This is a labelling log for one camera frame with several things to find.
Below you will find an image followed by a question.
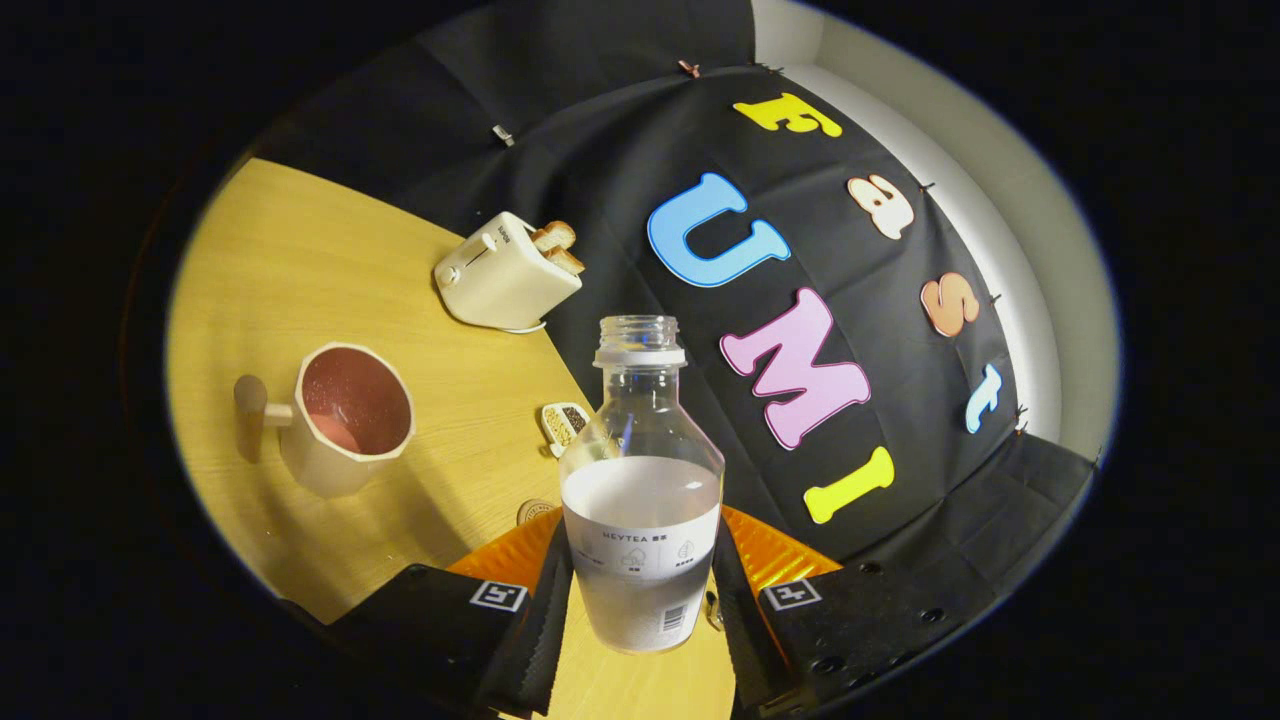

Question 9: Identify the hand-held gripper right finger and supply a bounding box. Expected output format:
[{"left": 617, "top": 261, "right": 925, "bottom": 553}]
[{"left": 708, "top": 505, "right": 1001, "bottom": 719}]

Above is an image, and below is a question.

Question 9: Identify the cream cup with wooden handle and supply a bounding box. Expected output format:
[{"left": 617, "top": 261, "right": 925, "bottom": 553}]
[{"left": 233, "top": 342, "right": 416, "bottom": 499}]

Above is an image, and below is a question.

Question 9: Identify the cream toaster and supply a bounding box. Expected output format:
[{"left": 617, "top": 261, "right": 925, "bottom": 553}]
[{"left": 434, "top": 211, "right": 584, "bottom": 331}]

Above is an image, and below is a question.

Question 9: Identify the white divided seed dish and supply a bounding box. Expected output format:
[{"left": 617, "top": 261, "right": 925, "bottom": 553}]
[{"left": 540, "top": 402, "right": 593, "bottom": 459}]

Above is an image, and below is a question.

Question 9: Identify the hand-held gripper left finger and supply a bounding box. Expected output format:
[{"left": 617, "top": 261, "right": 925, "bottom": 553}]
[{"left": 335, "top": 508, "right": 576, "bottom": 719}]

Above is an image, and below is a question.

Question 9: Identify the wooden table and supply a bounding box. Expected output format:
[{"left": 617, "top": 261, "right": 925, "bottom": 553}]
[{"left": 165, "top": 158, "right": 736, "bottom": 720}]

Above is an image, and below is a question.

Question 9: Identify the clear juice bottle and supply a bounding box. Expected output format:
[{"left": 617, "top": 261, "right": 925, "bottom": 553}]
[{"left": 558, "top": 315, "right": 726, "bottom": 656}]

